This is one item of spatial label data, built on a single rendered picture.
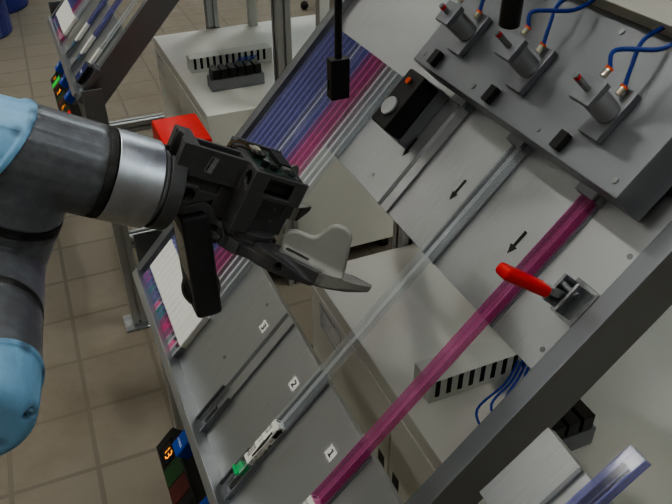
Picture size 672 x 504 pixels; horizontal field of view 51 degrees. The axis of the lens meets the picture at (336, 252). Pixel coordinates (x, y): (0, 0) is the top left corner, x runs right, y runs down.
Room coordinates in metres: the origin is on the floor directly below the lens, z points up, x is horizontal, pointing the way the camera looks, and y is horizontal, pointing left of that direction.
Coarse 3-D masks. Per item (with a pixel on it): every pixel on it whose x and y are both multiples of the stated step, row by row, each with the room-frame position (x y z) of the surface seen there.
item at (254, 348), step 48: (240, 288) 0.78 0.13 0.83; (240, 336) 0.70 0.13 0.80; (288, 336) 0.65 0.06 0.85; (192, 384) 0.69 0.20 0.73; (240, 384) 0.64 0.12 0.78; (288, 384) 0.60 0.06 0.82; (240, 432) 0.58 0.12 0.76; (288, 432) 0.54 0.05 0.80; (336, 432) 0.51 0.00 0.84; (240, 480) 0.52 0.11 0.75; (288, 480) 0.49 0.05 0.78; (384, 480) 0.44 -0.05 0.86
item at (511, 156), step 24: (504, 168) 0.65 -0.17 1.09; (480, 192) 0.64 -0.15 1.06; (456, 216) 0.63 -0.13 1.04; (432, 240) 0.63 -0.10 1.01; (408, 264) 0.62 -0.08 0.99; (384, 312) 0.59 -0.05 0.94; (360, 336) 0.58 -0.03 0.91; (336, 360) 0.57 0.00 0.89; (312, 384) 0.56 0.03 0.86; (288, 408) 0.56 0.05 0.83
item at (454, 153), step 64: (384, 0) 1.04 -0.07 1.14; (448, 0) 0.94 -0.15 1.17; (448, 128) 0.76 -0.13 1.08; (384, 192) 0.74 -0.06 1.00; (448, 192) 0.68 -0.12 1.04; (512, 192) 0.63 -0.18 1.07; (576, 192) 0.58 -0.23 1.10; (448, 256) 0.61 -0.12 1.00; (512, 256) 0.56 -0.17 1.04; (576, 256) 0.52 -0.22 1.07; (512, 320) 0.51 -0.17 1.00
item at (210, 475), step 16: (144, 272) 0.95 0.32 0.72; (144, 288) 0.89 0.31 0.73; (144, 304) 0.86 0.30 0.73; (160, 336) 0.78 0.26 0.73; (160, 352) 0.75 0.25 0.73; (176, 368) 0.72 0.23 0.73; (176, 384) 0.68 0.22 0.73; (176, 400) 0.66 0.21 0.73; (192, 400) 0.67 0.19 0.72; (192, 416) 0.63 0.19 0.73; (192, 432) 0.60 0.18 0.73; (192, 448) 0.58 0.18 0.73; (208, 448) 0.58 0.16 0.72; (208, 464) 0.55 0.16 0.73; (208, 480) 0.53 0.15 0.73; (208, 496) 0.51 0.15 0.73; (224, 496) 0.51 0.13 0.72
